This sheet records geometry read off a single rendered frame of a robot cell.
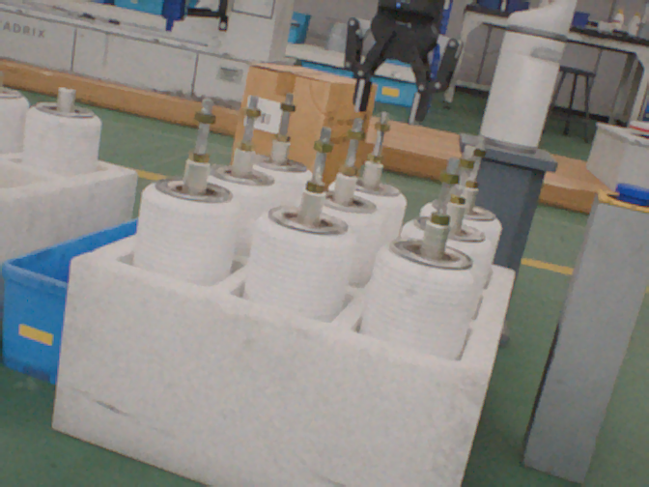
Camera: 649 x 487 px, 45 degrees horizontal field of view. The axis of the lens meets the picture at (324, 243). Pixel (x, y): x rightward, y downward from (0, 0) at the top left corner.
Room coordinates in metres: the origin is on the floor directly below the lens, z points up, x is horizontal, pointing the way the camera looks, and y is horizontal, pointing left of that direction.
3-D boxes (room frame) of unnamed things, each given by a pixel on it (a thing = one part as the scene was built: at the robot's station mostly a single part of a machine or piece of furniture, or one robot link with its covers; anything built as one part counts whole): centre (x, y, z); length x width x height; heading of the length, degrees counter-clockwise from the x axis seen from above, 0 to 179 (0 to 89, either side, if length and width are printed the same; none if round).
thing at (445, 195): (0.68, -0.10, 0.30); 0.01 x 0.01 x 0.08; 59
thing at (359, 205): (0.83, -0.01, 0.25); 0.08 x 0.08 x 0.01
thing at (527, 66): (1.26, -0.25, 0.39); 0.09 x 0.09 x 0.17; 85
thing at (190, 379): (0.83, -0.01, 0.09); 0.39 x 0.39 x 0.18; 76
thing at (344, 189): (0.83, -0.01, 0.26); 0.02 x 0.02 x 0.03
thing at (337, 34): (5.59, 0.19, 0.35); 0.16 x 0.15 x 0.19; 85
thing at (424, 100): (0.92, -0.09, 0.37); 0.03 x 0.01 x 0.05; 66
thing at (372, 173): (0.94, -0.04, 0.26); 0.02 x 0.02 x 0.03
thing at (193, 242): (0.74, 0.13, 0.16); 0.10 x 0.10 x 0.18
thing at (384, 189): (0.94, -0.04, 0.25); 0.08 x 0.08 x 0.01
